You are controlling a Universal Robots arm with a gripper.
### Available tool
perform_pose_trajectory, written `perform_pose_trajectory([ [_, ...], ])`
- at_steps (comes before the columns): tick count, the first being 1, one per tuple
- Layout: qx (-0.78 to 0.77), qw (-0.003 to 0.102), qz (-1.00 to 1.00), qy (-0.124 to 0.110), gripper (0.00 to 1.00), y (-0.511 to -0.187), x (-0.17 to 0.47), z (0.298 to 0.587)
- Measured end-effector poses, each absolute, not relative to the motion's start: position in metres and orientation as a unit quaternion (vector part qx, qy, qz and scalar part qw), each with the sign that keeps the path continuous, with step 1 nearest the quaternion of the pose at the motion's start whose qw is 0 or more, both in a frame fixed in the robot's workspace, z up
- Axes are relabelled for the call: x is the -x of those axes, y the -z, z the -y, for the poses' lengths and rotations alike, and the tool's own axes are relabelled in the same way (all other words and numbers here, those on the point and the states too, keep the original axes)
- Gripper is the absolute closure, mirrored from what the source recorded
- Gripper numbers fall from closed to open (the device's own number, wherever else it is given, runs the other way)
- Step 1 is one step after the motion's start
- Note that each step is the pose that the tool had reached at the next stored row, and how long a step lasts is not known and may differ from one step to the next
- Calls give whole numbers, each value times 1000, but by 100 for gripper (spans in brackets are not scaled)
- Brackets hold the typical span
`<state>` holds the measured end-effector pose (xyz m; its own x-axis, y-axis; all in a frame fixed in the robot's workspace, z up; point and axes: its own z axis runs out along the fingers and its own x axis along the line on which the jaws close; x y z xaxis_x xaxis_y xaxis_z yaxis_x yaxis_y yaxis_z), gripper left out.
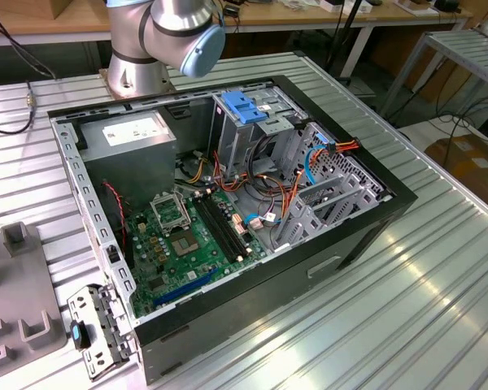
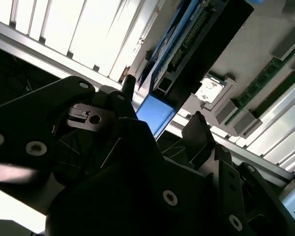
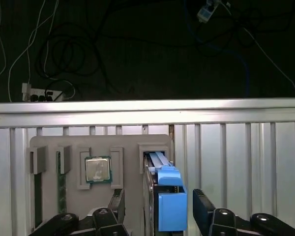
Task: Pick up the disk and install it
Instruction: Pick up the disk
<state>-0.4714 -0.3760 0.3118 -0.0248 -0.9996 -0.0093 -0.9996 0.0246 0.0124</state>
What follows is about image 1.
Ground metal socket cover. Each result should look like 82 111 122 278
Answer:
148 192 193 236

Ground blue SATA wire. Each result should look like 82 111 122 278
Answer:
301 132 337 188

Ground white board power connector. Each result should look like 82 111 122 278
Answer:
230 213 247 239

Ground blue plastic drive bracket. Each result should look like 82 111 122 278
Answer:
220 90 268 125

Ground metal expansion card bracket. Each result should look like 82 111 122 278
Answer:
67 282 138 382

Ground plain brown cardboard box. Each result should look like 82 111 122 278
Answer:
48 0 109 20

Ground grey parts rack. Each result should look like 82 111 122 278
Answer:
0 221 69 373

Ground perforated metal disk bay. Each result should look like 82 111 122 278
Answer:
270 120 394 252

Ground metal optical drive cage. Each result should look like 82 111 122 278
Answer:
208 84 310 182

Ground grey power supply box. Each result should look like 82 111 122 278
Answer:
77 111 178 212

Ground red black twisted wire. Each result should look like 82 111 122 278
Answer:
100 180 129 255

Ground cardboard box with white label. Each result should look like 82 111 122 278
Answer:
425 136 488 204

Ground blue black bracket latch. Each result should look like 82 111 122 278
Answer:
69 318 92 350

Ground red orange disk power wire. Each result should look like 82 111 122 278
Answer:
282 136 362 228

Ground orange black wire harness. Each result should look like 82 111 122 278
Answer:
211 150 298 200

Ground blue expansion slot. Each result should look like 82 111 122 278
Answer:
151 266 220 308

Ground wooden desk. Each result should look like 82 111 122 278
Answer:
0 0 475 48

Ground black cable with metal connector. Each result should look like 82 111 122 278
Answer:
0 0 59 135

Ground green motherboard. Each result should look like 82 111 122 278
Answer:
124 188 269 320

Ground black PC case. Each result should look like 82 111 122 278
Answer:
46 74 419 387

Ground black RAM slot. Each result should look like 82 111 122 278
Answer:
205 188 255 257
193 193 245 264

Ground small black case clip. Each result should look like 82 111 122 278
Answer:
104 242 122 266

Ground yellow power wires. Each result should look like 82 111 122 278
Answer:
185 156 209 184

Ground blue wire with white label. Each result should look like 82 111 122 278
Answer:
243 211 278 232

